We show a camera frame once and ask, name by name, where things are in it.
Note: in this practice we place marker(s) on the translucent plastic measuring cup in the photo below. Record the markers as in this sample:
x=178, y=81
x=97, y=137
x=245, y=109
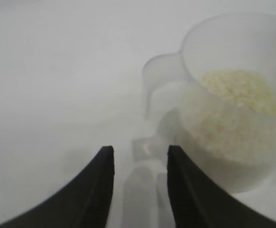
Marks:
x=223, y=47

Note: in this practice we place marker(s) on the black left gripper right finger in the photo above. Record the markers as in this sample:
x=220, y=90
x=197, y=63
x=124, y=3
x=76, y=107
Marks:
x=190, y=194

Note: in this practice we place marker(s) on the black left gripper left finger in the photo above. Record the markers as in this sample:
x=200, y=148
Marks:
x=88, y=194

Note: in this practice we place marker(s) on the white rice grains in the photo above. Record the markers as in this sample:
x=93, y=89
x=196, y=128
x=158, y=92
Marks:
x=235, y=85

